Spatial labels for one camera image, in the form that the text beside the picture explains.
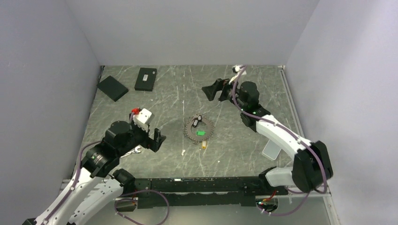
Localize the small chrome combination wrench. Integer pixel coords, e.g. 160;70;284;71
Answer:
121;146;141;158

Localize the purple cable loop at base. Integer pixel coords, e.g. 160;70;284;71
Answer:
114;189;170;225

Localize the black perforated box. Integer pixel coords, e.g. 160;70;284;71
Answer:
97;76;129;102

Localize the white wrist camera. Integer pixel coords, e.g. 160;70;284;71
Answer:
229;65;247;84
129;108;154;132

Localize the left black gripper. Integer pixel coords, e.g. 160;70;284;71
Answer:
117;112;166;156

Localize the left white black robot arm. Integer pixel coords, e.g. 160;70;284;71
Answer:
24;121;166;225

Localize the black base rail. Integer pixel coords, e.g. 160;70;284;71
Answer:
121;176;288;209

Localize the black flat box with label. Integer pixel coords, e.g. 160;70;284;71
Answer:
134;67;157;91

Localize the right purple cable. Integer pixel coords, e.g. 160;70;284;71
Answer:
231;65;329;217

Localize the key with green tag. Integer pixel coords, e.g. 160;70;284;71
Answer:
196;130;206;136

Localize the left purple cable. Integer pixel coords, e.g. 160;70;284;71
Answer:
40;112;138;225

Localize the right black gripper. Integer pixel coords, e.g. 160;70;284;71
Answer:
202;75;246;112

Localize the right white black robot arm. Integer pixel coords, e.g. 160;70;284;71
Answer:
201;78;333;195

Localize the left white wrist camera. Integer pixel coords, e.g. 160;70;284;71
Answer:
129;108;154;132

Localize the aluminium frame rail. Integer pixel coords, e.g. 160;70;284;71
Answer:
277;65;305;138

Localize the translucent grey plastic card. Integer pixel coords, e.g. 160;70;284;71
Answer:
261;140;282;161

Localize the key with black white tag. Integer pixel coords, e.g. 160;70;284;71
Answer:
191;115;202;128

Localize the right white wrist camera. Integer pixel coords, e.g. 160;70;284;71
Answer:
229;65;247;84

